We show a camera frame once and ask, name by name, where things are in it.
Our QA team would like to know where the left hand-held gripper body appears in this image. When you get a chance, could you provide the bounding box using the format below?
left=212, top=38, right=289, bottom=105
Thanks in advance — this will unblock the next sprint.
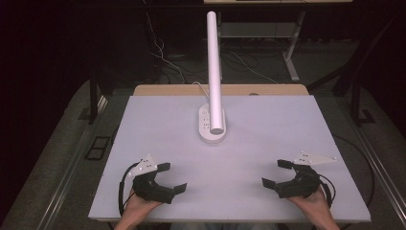
left=127, top=154, right=176, bottom=205

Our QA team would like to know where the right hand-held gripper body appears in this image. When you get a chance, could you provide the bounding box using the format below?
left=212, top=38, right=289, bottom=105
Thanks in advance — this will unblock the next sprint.
left=275, top=150, right=338, bottom=199

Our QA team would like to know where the person's left hand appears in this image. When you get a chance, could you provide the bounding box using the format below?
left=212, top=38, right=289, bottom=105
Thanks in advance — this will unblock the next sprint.
left=123, top=191, right=164, bottom=220

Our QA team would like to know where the person's right hand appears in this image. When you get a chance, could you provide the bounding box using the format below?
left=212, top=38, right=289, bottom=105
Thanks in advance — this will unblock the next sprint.
left=288, top=187, right=333, bottom=219

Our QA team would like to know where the black metal stand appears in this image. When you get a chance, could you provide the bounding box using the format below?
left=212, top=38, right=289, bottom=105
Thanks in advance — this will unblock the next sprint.
left=305, top=12, right=401, bottom=127
left=88, top=76, right=107, bottom=126

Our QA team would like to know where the white desk lamp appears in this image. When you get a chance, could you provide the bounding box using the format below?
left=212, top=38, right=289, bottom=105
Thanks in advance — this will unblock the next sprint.
left=198, top=11, right=227, bottom=144

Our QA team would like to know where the white metal desk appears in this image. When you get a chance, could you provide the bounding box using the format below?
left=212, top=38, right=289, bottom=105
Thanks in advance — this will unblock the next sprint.
left=203, top=0, right=354, bottom=83

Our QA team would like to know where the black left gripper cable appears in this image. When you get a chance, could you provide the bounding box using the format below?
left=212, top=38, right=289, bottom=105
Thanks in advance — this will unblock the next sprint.
left=117, top=162, right=142, bottom=219

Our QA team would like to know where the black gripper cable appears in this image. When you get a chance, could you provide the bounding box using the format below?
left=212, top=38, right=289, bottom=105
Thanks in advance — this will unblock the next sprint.
left=117, top=162, right=142, bottom=219
left=318, top=173, right=337, bottom=209

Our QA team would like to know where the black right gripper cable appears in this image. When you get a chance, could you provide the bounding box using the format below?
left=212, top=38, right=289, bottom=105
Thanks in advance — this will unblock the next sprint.
left=318, top=173, right=337, bottom=209

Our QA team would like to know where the black floor frame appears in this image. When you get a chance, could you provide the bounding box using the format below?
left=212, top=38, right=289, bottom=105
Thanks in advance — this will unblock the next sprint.
left=83, top=135, right=111, bottom=161

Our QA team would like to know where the black floor cable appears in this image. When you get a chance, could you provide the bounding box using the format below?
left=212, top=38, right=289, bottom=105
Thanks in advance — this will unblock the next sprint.
left=332, top=133, right=376, bottom=209

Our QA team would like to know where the aluminium floor rail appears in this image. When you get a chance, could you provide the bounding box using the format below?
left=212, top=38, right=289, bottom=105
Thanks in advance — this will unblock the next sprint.
left=350, top=123, right=406, bottom=219
left=36, top=127, right=94, bottom=230

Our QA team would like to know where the white lamp cable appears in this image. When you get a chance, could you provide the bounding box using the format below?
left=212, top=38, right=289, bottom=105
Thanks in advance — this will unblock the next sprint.
left=192, top=81, right=211, bottom=105

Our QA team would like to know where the thin white floor cable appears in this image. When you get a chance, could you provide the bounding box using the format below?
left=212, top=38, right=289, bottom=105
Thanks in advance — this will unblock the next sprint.
left=229, top=51, right=280, bottom=85
left=145, top=11, right=187, bottom=84

